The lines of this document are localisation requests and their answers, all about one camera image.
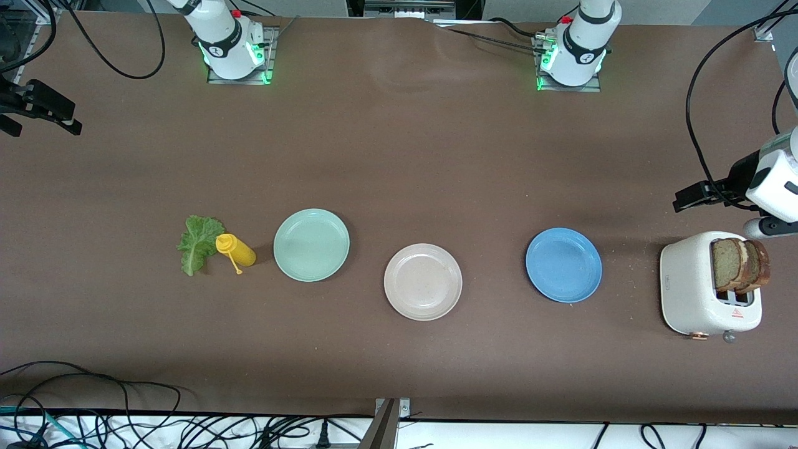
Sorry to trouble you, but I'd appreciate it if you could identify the brown bread slice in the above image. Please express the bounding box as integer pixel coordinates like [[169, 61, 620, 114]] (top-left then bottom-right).
[[711, 238, 751, 292], [734, 239, 771, 295]]

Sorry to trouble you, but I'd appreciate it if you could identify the green lettuce leaf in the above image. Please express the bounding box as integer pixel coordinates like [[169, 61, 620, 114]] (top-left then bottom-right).
[[176, 215, 226, 277]]

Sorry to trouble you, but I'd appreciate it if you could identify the yellow squeeze bottle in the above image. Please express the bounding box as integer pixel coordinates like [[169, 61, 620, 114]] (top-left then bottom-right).
[[215, 233, 257, 276]]

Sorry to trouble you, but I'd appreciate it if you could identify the blue plate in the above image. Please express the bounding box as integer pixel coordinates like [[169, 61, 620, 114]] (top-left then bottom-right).
[[526, 228, 603, 304]]

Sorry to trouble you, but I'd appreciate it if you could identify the beige plate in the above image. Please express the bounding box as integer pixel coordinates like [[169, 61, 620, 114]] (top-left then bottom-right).
[[383, 243, 463, 322]]

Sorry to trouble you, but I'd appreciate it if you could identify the mint green plate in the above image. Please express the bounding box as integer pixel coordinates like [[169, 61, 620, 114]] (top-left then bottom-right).
[[273, 208, 351, 282]]

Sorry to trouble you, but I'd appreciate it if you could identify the white two-slot toaster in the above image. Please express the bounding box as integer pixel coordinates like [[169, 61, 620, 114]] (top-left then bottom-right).
[[660, 231, 763, 342]]

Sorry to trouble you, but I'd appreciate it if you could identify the metal rack box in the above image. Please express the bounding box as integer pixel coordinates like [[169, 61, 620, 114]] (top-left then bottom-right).
[[363, 0, 457, 19]]

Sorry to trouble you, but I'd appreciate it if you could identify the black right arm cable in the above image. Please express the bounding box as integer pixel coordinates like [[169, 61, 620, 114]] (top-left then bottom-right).
[[61, 0, 168, 80]]

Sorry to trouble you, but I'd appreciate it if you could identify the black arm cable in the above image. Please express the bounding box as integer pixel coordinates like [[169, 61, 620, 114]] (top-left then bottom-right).
[[61, 0, 168, 80], [686, 0, 798, 210]]

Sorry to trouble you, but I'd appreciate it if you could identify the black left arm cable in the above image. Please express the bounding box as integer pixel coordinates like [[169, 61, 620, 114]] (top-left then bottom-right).
[[686, 0, 798, 210]]

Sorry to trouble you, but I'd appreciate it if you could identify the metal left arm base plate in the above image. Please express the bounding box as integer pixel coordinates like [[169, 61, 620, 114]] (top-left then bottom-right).
[[536, 34, 602, 93]]

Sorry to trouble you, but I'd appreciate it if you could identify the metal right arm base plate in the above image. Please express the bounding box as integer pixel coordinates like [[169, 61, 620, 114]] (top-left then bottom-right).
[[207, 25, 279, 85]]

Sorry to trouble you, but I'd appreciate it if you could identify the black base cable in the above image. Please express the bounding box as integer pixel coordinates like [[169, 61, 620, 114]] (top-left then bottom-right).
[[430, 17, 552, 57]]

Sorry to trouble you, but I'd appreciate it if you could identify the long looping black cable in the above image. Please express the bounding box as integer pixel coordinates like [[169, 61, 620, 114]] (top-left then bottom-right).
[[0, 360, 183, 449]]

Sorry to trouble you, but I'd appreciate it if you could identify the teal cable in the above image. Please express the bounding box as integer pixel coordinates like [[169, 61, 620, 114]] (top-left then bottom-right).
[[0, 405, 75, 449]]

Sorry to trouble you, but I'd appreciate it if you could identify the black cable tangle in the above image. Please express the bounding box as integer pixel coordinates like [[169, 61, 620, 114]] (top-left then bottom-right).
[[94, 412, 375, 449]]

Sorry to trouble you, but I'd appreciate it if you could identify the metal post bracket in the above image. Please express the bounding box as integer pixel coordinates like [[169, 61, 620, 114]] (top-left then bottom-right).
[[358, 397, 412, 449]]

